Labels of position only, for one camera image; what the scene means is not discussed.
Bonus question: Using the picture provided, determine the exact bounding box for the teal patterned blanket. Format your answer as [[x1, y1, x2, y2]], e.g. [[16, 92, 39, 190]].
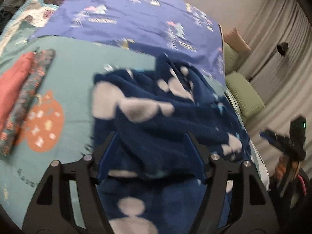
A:
[[0, 0, 269, 227]]

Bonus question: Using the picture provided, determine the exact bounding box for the folded coral garment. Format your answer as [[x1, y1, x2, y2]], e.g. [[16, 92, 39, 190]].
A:
[[1, 52, 34, 130]]

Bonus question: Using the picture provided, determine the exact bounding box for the peach pillow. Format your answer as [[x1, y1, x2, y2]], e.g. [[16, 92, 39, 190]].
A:
[[224, 28, 251, 53]]

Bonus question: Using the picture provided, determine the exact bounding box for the green pillow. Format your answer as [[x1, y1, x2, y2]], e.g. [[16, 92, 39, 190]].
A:
[[225, 72, 265, 119], [223, 42, 239, 74]]

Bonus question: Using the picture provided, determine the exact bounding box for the purple tree print sheet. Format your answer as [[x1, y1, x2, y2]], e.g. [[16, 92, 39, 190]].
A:
[[33, 0, 225, 83]]

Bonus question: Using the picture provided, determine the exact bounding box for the beige pleated curtain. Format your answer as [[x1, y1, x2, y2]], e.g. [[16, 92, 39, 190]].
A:
[[238, 0, 311, 175]]

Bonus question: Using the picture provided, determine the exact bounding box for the folded floral garment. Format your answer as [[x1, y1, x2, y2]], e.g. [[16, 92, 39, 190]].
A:
[[1, 49, 55, 155]]

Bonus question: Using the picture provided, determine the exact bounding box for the green pillow front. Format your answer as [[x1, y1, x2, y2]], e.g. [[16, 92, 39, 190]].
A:
[[225, 72, 265, 119]]

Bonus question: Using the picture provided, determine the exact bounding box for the navy fleece star pajama top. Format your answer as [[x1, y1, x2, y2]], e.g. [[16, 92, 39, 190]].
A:
[[93, 54, 252, 233]]

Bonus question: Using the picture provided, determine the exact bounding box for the green pillow rear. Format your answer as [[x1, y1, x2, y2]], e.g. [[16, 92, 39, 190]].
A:
[[223, 42, 239, 74]]

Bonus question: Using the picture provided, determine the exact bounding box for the person right hand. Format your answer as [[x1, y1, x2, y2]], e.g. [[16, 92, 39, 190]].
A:
[[273, 155, 299, 181]]

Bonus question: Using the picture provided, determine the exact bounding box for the black floor lamp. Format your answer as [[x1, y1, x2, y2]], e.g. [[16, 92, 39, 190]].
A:
[[248, 41, 289, 81]]

